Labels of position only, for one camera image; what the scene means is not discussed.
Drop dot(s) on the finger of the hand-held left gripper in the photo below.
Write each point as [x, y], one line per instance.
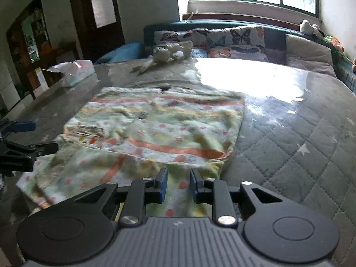
[23, 126]
[33, 151]

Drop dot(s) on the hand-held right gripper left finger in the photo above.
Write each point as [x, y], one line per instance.
[163, 185]

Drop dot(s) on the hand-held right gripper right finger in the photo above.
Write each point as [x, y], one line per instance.
[194, 185]

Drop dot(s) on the pastel cartoon print garment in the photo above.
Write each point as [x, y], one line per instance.
[155, 133]

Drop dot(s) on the white tissue pack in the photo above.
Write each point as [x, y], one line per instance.
[73, 73]

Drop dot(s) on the dark wooden side table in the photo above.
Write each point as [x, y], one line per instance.
[65, 51]

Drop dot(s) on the dark wooden shelf cabinet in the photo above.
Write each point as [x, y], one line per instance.
[30, 39]

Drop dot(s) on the grey quilted star mattress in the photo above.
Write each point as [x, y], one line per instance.
[292, 133]

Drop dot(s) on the dark wooden door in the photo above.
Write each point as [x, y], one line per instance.
[83, 19]

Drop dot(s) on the white plush toy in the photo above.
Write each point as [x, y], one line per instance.
[164, 54]

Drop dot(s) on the butterfly print pillow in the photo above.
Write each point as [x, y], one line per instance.
[239, 43]
[178, 36]

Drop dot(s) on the teal bed headboard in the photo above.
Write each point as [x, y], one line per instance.
[150, 32]

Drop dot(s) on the grey pillow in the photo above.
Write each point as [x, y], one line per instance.
[308, 55]

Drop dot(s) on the panda plush toy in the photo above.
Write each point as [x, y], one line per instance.
[308, 27]

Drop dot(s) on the row of small plush toys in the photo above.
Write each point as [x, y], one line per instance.
[338, 44]

